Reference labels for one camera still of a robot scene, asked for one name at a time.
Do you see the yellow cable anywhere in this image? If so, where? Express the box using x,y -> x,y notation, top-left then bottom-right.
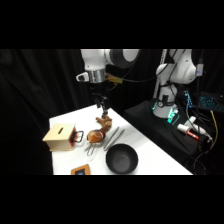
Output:
209,109 -> 220,142

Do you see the backlit keyboard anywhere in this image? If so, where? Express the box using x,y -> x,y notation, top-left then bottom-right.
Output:
198,93 -> 224,113

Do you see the green lit control box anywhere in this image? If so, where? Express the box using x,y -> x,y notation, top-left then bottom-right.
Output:
166,108 -> 180,125

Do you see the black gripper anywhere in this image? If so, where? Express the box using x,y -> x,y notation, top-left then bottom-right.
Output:
90,82 -> 110,118

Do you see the black bowl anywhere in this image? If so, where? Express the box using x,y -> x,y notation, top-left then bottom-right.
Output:
105,143 -> 139,175

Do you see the brown moose plush toy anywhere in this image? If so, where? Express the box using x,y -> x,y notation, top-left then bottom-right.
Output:
95,114 -> 114,133

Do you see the black robot stand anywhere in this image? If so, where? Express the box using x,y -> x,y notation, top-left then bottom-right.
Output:
123,98 -> 202,158

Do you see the white cylinder with red tip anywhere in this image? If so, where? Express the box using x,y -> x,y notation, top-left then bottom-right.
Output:
176,123 -> 201,141

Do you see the metal whisk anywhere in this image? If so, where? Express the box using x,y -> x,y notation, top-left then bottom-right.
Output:
103,126 -> 126,152

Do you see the small wooden block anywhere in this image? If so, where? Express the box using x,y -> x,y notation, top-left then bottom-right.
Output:
70,163 -> 91,176

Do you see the potato plush with santa hat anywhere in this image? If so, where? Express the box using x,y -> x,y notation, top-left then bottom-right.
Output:
87,129 -> 107,144

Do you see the red box with black handle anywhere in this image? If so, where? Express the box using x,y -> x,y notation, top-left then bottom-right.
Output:
70,128 -> 85,148

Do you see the black curtain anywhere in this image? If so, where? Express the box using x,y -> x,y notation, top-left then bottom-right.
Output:
0,49 -> 224,176

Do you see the light wooden box with slot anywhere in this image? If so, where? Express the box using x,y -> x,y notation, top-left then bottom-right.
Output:
42,123 -> 77,152

